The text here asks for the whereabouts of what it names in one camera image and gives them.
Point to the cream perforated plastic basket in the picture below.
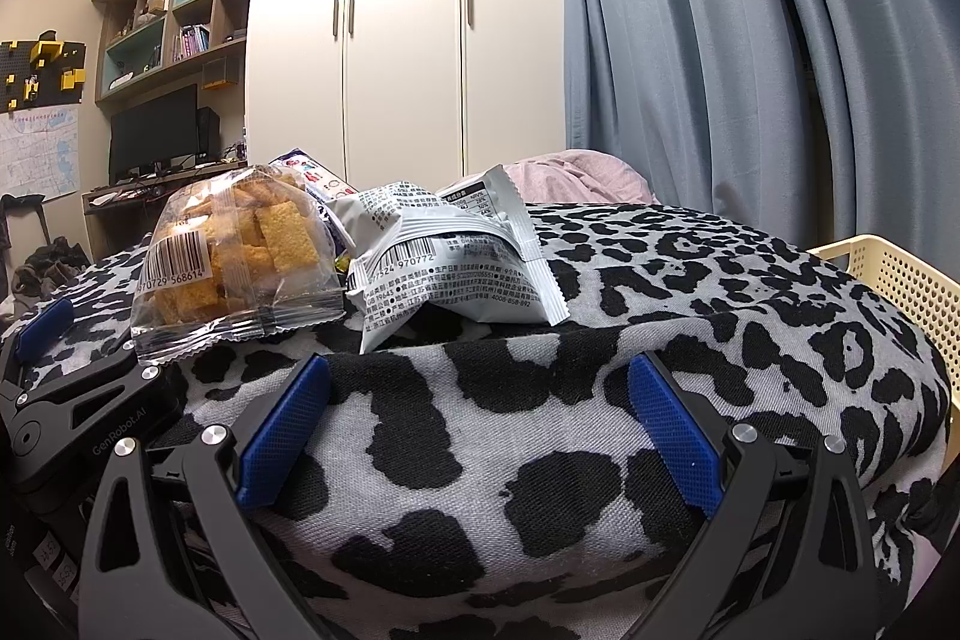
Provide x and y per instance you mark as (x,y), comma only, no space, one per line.
(927,296)

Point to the leopard print blanket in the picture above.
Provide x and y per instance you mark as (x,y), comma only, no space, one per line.
(486,480)

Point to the wall map poster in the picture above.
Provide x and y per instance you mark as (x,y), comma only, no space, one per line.
(39,152)

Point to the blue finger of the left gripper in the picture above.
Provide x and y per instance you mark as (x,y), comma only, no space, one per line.
(44,330)

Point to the pink duvet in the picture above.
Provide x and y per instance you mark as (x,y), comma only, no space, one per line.
(579,177)

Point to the clear bag of biscuits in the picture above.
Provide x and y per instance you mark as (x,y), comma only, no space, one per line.
(247,254)

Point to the grey blue curtain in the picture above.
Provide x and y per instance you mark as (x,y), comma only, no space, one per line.
(811,119)

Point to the black computer monitor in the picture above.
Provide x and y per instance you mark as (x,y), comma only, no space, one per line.
(153,132)

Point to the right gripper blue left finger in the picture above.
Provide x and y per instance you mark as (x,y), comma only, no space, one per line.
(274,428)

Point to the black yellow pegboard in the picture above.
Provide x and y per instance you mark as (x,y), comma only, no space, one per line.
(42,73)

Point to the wooden desk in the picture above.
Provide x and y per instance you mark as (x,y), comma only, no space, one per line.
(119,216)

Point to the white wardrobe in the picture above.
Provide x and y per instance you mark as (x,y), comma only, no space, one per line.
(425,91)

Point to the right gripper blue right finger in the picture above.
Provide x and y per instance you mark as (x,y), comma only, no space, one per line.
(691,458)

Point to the blue cracker package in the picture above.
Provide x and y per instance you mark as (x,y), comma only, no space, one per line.
(324,186)

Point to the grey white snack packet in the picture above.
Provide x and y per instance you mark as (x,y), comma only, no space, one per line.
(471,249)

